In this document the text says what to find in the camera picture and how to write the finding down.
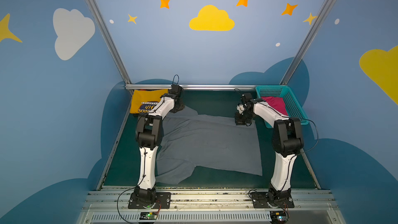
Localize grey t-shirt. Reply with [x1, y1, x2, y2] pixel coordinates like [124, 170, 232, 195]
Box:
[156, 107, 263, 185]

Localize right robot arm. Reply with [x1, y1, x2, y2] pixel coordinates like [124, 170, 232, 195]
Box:
[235, 93, 304, 205]

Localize teal plastic basket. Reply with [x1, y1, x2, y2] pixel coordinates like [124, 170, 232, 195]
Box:
[256, 85, 309, 125]

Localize controller board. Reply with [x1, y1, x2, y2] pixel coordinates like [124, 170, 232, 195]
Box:
[139, 212, 158, 221]
[270, 212, 289, 224]

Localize folded yellow t-shirt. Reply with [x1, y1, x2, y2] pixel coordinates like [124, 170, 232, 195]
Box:
[130, 89, 169, 114]

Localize magenta t-shirt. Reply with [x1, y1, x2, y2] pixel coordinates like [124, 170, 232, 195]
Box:
[261, 96, 288, 116]

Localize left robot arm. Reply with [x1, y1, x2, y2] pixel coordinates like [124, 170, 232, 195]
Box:
[133, 92, 184, 206]

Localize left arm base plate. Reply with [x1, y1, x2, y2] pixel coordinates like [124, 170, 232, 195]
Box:
[127, 192, 172, 209]

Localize right aluminium post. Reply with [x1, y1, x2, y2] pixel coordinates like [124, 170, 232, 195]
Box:
[279, 0, 337, 86]

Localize right controller board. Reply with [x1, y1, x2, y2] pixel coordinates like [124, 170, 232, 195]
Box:
[270, 212, 289, 224]

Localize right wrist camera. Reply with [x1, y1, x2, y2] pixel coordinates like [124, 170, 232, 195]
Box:
[237, 93, 253, 114]

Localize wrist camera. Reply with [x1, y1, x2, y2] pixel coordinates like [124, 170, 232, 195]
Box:
[169, 84, 183, 97]
[237, 93, 253, 114]

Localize front aluminium rail bed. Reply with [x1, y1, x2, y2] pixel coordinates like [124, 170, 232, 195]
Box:
[77, 186, 346, 224]

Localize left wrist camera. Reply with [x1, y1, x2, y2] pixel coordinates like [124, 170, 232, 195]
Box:
[169, 84, 183, 97]

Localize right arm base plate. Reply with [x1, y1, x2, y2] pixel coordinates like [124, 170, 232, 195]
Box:
[248, 190, 295, 208]

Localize left controller board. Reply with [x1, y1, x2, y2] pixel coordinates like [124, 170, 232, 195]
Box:
[139, 212, 158, 221]

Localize aluminium back rail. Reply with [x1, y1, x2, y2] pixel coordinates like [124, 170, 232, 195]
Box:
[125, 84, 258, 91]

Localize left aluminium post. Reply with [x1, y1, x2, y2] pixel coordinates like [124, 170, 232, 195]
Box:
[85, 0, 131, 85]

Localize aluminium post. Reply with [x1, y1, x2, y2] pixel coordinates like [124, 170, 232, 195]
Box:
[85, 0, 131, 85]
[279, 0, 337, 86]

